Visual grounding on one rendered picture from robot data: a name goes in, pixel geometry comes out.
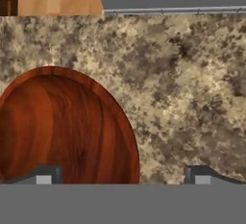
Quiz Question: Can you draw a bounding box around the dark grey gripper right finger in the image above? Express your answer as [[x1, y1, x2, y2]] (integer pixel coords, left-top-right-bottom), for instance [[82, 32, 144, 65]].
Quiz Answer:
[[184, 164, 246, 186]]

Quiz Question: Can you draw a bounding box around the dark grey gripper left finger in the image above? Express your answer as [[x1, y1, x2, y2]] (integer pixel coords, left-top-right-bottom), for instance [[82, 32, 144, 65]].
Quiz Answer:
[[3, 164, 63, 186]]

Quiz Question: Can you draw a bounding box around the reddish brown wooden bowl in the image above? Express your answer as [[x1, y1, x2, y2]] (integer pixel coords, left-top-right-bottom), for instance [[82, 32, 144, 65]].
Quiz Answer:
[[0, 65, 141, 185]]

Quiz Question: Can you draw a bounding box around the silver metal rail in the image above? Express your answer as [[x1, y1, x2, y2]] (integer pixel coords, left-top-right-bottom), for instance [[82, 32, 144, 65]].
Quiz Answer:
[[103, 6, 246, 15]]

